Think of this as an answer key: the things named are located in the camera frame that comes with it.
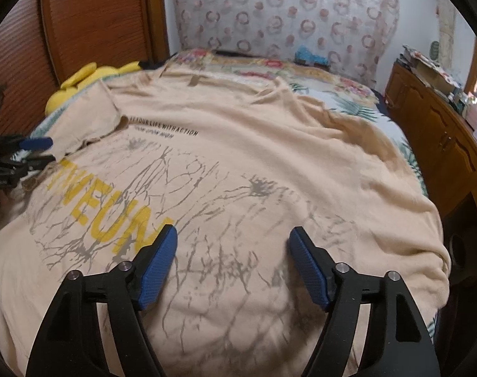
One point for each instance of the yellow plush toy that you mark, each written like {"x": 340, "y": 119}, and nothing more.
{"x": 71, "y": 94}

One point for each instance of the beige printed t-shirt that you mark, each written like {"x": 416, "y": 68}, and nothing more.
{"x": 242, "y": 157}

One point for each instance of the wooden wardrobe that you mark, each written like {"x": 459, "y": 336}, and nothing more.
{"x": 85, "y": 19}

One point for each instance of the leaf print bedsheet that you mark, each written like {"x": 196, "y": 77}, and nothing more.
{"x": 356, "y": 106}

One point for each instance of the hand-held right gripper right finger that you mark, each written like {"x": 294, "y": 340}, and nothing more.
{"x": 307, "y": 267}

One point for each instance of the pile of books and papers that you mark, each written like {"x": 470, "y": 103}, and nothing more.
{"x": 427, "y": 68}

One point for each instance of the blue toy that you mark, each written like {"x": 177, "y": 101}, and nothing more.
{"x": 311, "y": 55}

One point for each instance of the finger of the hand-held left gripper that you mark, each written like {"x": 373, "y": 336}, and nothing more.
{"x": 36, "y": 143}
{"x": 34, "y": 163}

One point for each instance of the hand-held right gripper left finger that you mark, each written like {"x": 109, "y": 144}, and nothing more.
{"x": 161, "y": 259}

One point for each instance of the wooden dresser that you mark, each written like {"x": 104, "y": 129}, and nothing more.
{"x": 431, "y": 125}

